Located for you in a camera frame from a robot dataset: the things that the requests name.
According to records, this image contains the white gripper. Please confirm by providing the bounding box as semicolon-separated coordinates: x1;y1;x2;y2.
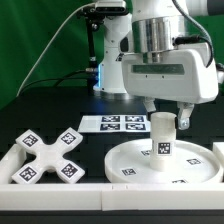
122;43;218;130

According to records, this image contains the white round table top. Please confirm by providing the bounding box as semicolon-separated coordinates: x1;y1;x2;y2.
104;138;224;184

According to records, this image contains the white cross-shaped table base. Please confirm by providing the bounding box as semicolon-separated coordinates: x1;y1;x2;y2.
12;128;85;184

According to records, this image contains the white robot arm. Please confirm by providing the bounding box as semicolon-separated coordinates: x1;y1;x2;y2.
94;0;224;130

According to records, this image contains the white marker sheet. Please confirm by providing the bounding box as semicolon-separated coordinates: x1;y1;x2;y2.
78;115;150;133

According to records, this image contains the black cable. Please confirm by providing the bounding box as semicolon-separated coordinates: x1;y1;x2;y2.
20;69;98;95

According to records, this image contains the black camera stand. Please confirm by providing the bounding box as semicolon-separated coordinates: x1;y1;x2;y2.
78;0;131;93

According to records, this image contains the white cable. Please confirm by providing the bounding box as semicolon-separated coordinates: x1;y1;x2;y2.
16;2;98;98

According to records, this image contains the white U-shaped border frame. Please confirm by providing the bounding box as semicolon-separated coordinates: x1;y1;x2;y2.
0;145;224;211

